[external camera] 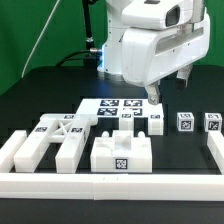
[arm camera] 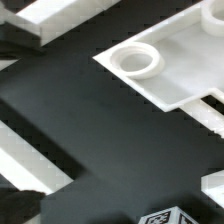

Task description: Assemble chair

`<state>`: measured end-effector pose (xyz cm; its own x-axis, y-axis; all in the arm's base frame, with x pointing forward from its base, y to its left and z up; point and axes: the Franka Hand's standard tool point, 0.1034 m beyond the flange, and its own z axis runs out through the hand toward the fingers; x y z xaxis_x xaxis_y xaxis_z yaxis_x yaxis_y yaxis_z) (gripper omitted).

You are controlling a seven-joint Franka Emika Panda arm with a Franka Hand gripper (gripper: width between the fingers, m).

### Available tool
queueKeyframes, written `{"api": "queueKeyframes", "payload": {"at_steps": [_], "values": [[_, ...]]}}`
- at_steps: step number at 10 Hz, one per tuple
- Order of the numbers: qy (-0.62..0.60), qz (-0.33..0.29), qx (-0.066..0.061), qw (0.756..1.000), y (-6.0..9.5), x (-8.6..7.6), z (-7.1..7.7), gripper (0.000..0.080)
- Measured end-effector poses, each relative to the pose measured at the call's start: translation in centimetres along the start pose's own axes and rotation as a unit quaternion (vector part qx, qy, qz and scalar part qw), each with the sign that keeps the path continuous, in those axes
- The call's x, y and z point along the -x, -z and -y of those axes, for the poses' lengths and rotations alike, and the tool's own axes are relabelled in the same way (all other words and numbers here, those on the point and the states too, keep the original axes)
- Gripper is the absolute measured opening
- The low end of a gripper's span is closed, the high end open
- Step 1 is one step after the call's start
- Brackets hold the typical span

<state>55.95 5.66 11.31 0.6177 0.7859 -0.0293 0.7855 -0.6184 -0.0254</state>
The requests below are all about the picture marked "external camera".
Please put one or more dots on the white left fence bar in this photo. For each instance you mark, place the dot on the white left fence bar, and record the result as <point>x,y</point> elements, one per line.
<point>9,149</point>

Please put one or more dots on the white chair nut cube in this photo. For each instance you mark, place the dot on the white chair nut cube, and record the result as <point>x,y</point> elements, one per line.
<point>185,121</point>
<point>212,122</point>

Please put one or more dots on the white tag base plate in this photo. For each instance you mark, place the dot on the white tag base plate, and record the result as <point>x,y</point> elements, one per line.
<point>113,107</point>

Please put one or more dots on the white right fence bar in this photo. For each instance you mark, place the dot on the white right fence bar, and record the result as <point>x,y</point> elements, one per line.
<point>215,143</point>

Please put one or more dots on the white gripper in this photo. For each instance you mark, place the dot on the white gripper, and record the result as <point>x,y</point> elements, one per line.
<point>163,36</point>

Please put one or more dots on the white chair back frame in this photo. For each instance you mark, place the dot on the white chair back frame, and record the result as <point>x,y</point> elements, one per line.
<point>71,131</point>

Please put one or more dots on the white chair seat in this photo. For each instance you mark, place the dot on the white chair seat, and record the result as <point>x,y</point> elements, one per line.
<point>122,152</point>

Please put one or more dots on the black camera pole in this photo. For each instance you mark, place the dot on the black camera pole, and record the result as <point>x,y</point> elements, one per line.
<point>88,30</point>

